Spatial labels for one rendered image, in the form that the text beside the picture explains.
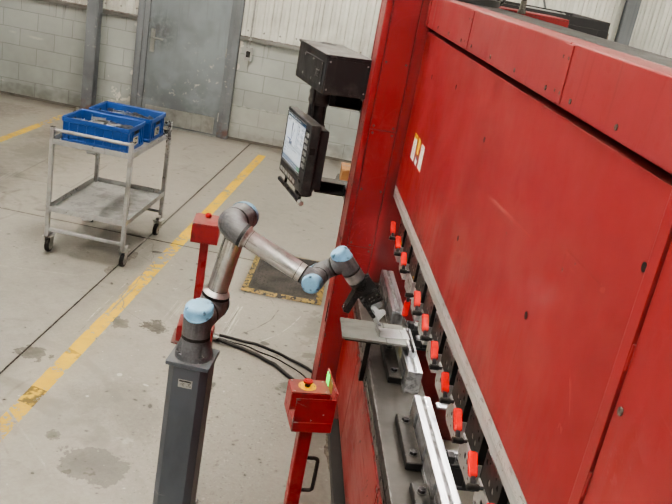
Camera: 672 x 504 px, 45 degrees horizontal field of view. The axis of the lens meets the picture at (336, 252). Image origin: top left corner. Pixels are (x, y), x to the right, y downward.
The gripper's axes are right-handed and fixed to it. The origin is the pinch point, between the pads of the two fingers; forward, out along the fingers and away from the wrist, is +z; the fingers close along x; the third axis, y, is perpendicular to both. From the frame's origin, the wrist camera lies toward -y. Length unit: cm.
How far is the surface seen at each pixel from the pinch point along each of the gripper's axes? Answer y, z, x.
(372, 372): -11.3, 12.9, -11.9
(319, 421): -37.1, 12.2, -25.2
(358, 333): -8.5, -1.0, -3.6
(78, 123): -132, -97, 291
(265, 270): -81, 72, 295
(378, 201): 24, -11, 85
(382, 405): -11.4, 12.3, -36.5
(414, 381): 2.4, 16.9, -26.0
